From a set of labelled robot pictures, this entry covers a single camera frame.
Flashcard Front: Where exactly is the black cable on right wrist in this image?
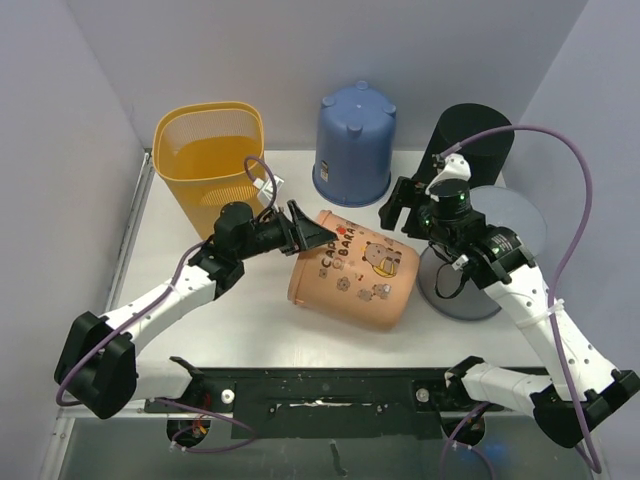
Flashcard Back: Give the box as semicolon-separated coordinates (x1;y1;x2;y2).
432;259;474;300

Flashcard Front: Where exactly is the grey plastic bucket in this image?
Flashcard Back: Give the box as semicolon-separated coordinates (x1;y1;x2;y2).
416;186;547;321

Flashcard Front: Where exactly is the orange bucket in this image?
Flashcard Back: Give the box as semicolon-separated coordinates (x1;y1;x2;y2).
287;210;420;330

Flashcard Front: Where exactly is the black ribbed bucket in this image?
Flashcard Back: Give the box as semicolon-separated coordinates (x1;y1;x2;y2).
412;103;515;188

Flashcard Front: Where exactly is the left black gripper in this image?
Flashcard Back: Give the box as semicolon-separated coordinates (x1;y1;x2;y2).
237;200;336;261

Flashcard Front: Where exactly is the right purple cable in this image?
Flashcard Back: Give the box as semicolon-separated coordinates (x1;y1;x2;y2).
433;124;604;480

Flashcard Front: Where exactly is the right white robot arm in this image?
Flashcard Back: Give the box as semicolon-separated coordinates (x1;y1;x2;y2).
379;177;639;448

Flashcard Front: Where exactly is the yellow slotted basket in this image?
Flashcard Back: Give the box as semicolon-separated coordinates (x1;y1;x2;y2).
152;101;265;239

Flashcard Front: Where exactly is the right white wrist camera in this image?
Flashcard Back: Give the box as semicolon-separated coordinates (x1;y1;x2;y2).
425;153;471;194

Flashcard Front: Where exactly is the blue plastic bucket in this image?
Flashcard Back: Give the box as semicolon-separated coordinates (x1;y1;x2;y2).
312;80;397;208

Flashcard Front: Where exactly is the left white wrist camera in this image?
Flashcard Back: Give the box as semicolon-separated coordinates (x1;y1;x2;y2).
253;175;284;206

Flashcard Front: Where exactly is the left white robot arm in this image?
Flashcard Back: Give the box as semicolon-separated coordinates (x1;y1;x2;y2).
54;200;337;419

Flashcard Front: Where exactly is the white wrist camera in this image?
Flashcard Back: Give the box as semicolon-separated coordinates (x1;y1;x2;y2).
253;175;284;206
425;153;471;194

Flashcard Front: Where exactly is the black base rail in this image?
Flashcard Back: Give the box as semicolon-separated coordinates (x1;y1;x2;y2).
144;368;477;440

